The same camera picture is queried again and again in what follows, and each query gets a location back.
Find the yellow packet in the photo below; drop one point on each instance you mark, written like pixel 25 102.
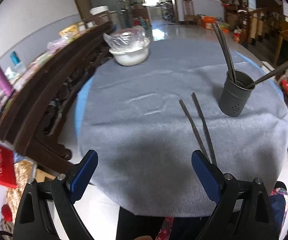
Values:
pixel 71 30

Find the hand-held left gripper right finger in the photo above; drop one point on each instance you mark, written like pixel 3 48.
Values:
pixel 204 172

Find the blue capped bottle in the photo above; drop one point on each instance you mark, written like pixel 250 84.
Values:
pixel 16 60

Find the clear plastic bag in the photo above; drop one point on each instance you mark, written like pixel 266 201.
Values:
pixel 126 37

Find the grey tablecloth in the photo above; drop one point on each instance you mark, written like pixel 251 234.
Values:
pixel 146 135

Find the gold patterned cloth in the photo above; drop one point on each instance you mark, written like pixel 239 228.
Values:
pixel 21 177

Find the wooden chair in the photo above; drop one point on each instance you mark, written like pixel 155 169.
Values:
pixel 189 12

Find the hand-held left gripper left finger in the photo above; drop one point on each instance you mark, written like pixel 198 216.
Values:
pixel 84 172

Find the dark carved wooden bench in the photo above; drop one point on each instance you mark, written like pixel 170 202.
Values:
pixel 46 92

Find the dark grey chopstick holder cup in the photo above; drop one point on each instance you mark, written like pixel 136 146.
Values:
pixel 233 100

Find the orange box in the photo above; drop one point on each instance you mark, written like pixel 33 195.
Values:
pixel 210 22

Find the floral patterned clothing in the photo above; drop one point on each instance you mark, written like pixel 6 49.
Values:
pixel 278 205

